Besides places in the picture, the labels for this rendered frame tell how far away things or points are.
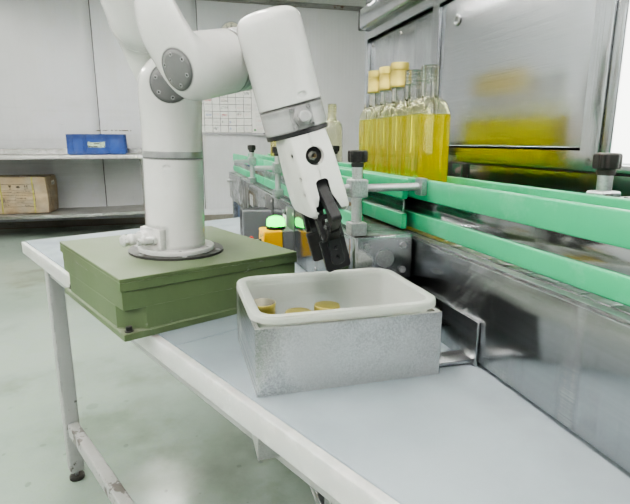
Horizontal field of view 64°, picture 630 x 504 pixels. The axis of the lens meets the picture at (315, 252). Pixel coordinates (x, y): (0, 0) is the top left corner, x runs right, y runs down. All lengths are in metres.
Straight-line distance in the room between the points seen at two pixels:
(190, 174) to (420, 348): 0.45
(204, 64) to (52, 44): 6.30
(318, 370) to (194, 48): 0.38
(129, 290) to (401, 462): 0.43
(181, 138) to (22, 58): 6.14
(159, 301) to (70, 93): 6.10
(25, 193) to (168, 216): 5.46
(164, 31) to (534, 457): 0.56
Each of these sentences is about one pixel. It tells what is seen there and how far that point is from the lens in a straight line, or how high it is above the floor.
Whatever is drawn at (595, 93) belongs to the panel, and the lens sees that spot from 0.77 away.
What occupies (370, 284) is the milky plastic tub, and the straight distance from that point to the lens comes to 0.73.
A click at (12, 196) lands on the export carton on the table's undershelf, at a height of 0.44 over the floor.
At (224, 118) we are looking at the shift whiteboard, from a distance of 6.69.
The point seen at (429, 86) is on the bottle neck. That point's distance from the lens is 0.87.
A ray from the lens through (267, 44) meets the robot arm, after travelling 0.58.
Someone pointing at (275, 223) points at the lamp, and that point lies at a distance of 1.14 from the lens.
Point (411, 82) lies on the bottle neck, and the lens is 0.92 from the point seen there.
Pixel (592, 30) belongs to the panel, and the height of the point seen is 1.16.
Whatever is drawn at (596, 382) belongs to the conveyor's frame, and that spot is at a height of 0.82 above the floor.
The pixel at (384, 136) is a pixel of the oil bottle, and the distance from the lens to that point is 0.97.
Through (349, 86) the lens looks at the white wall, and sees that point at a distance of 7.10.
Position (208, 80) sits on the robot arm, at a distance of 0.60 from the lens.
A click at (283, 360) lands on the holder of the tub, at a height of 0.79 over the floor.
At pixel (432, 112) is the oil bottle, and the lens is 0.85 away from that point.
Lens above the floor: 1.02
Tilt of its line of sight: 12 degrees down
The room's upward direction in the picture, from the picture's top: straight up
